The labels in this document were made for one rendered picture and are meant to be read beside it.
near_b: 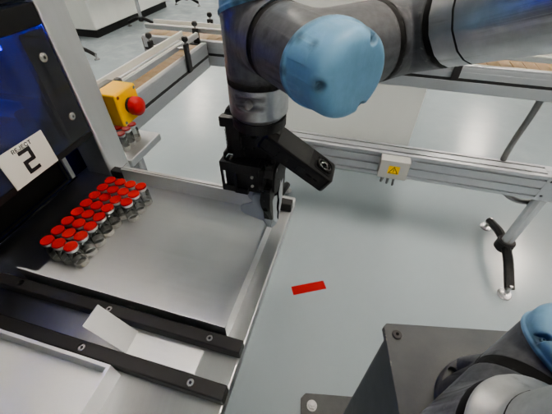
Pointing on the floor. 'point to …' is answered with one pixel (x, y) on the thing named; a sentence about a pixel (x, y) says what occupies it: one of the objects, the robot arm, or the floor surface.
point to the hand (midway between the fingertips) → (274, 221)
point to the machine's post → (82, 89)
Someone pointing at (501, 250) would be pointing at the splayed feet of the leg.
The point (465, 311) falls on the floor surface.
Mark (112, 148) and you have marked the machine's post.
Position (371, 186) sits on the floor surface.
